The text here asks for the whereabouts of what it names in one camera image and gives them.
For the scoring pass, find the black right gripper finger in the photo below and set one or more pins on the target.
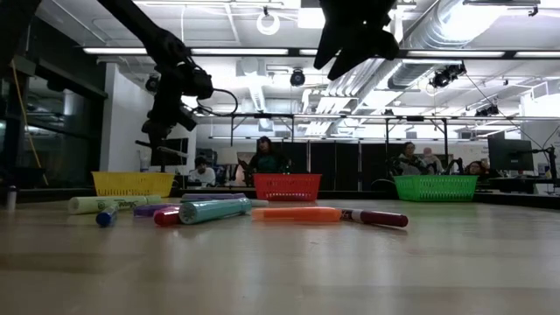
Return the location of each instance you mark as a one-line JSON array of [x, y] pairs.
[[367, 46], [332, 44]]

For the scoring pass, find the purple highlighter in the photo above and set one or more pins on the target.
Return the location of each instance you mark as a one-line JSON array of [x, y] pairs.
[[146, 210], [210, 197]]

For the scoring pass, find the pale green highlighter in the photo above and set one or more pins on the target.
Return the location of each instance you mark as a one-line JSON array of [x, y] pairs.
[[109, 204]]

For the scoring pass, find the orange highlighter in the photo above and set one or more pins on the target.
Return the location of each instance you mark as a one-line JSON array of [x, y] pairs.
[[297, 214]]

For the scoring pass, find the maroon capped white marker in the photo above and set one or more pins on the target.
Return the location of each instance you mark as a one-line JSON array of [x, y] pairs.
[[380, 218]]

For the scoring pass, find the black monitor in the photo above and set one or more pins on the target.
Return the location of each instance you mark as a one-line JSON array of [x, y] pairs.
[[509, 155], [177, 161]]

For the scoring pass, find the yellow plastic basket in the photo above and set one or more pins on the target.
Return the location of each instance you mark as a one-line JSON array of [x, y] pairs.
[[131, 184]]

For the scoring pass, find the person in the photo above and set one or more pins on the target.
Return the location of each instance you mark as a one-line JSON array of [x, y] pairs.
[[202, 175], [411, 159], [476, 168], [432, 159], [266, 162]]

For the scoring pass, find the black ceiling spotlight cluster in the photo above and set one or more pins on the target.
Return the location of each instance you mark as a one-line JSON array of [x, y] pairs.
[[446, 76]]

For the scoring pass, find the magenta capped marker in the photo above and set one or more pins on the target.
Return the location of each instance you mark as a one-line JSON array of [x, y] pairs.
[[166, 217]]

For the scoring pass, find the teal highlighter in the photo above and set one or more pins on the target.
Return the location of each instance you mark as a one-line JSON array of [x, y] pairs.
[[214, 210]]

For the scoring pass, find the thin blue marker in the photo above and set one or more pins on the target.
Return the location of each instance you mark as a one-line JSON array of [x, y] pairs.
[[105, 218]]

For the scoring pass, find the black partition panels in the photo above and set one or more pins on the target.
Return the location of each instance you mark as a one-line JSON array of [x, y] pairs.
[[337, 164]]

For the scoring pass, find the yellow pole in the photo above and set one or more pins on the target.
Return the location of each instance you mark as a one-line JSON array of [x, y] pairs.
[[34, 144]]

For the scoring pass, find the red plastic basket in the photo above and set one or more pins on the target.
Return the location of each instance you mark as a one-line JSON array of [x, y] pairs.
[[286, 187]]

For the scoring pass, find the green plastic basket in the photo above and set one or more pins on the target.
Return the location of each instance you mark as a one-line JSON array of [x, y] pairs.
[[437, 188]]

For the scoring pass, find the white bottle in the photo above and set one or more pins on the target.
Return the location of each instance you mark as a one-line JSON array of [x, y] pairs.
[[11, 199]]

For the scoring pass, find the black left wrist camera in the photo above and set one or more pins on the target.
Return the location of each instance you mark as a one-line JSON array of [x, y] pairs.
[[187, 121]]

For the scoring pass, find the black ceiling camera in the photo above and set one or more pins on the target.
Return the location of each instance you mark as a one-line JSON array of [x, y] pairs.
[[297, 78], [151, 84]]

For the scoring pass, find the black table frame rail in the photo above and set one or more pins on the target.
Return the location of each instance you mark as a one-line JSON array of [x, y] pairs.
[[219, 190]]

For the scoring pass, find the lit overhead frame crossbar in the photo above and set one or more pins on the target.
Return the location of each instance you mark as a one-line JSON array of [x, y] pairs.
[[240, 51]]

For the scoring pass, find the black workstation frame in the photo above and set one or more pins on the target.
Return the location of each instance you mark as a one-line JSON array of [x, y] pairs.
[[262, 116]]

